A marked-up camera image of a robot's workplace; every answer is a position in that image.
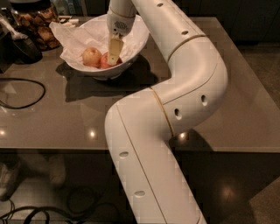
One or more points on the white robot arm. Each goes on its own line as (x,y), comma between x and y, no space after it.
(139,126)

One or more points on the white shoe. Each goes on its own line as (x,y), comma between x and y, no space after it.
(8,180)

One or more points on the yellow-red apple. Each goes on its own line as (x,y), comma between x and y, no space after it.
(91,57)

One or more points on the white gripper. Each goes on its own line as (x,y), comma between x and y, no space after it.
(119,24)

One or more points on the glass jar of cookies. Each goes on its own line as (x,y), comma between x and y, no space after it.
(35,16)

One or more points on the white paper liner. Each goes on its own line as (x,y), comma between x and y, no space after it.
(95,33)

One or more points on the black round appliance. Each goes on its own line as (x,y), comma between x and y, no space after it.
(25,49)

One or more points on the white ceramic bowl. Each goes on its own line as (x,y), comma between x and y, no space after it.
(110,73)

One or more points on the small white box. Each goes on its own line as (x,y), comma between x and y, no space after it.
(69,20)

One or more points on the red apple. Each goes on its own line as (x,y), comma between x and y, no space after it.
(104,61)

